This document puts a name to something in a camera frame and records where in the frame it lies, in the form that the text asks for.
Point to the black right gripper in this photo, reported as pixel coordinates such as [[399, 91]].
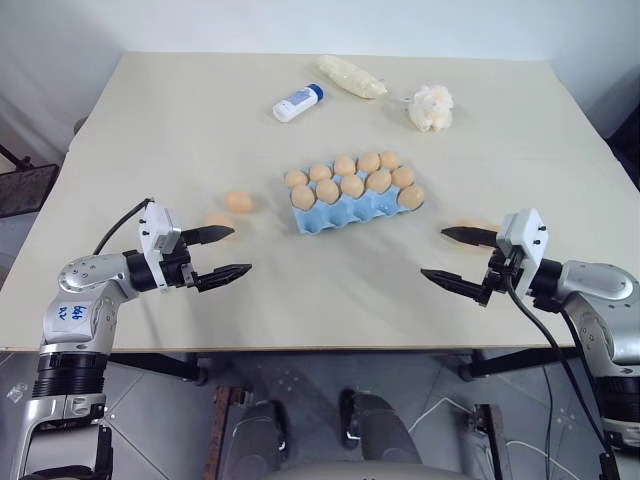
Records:
[[500, 280]]

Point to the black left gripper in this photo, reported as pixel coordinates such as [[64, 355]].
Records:
[[180, 267]]

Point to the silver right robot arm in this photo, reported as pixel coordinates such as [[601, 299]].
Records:
[[600, 300]]

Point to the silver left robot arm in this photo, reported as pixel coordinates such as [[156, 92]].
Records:
[[75, 320]]

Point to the blue egg carton with eggs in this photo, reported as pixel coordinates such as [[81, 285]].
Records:
[[345, 217]]

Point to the brown egg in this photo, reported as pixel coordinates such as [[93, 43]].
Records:
[[328, 190], [378, 181], [402, 176], [216, 220], [344, 164], [352, 185], [475, 224], [320, 172], [411, 197], [368, 161], [237, 202], [303, 196], [389, 159], [296, 178]]

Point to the black table leg bar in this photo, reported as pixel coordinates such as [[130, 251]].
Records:
[[515, 364], [155, 367]]

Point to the white bottle with blue label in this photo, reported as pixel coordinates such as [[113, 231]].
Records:
[[297, 102]]

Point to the rusty brown metal bar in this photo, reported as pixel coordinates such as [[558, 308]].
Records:
[[222, 430], [492, 440]]

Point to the dark rounded shape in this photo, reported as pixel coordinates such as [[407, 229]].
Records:
[[262, 440], [380, 430]]

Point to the black mesh basket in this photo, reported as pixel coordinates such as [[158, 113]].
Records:
[[25, 190]]

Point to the dark panel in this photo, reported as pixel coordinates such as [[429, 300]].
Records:
[[627, 125]]

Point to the clear bag of white grains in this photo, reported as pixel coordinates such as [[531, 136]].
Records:
[[350, 77]]

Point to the black metal bar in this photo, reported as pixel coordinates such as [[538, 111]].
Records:
[[12, 155]]

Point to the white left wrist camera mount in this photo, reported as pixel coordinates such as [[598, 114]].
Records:
[[156, 227]]

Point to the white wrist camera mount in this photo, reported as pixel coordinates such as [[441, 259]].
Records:
[[525, 235], [156, 227]]

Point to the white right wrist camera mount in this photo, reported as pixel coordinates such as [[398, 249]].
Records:
[[525, 235]]

